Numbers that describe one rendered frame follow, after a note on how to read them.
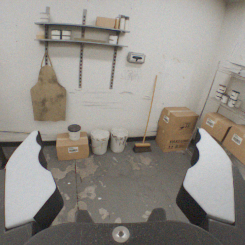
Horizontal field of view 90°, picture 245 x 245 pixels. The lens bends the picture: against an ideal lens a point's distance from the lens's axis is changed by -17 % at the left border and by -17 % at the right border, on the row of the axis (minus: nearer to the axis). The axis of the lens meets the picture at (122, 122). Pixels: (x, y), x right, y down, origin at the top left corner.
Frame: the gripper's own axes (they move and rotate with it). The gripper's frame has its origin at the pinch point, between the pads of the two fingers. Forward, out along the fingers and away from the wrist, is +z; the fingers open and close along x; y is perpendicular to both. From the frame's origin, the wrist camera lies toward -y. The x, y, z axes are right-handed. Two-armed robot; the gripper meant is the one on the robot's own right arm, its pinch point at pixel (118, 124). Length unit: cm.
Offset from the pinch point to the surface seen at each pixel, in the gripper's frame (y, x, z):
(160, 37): -21, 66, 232
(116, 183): 169, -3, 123
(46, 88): 47, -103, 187
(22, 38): -26, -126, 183
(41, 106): 73, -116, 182
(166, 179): 179, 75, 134
